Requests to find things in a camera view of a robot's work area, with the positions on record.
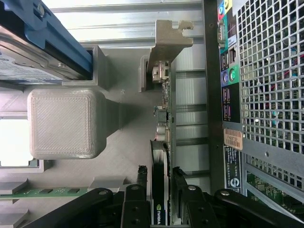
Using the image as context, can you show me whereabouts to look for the black open PC case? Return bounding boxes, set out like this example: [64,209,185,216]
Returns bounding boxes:
[203,0,304,228]

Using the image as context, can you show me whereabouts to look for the green RAM stick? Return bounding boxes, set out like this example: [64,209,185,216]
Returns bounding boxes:
[0,187,95,200]

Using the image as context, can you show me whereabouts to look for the grey printed parts rack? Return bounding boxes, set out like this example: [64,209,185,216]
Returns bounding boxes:
[0,44,178,228]

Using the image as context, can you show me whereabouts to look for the silver CPU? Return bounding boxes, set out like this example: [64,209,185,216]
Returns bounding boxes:
[0,118,31,167]

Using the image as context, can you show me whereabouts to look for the hard disk with blue carrier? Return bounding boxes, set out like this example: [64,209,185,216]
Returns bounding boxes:
[0,0,94,86]

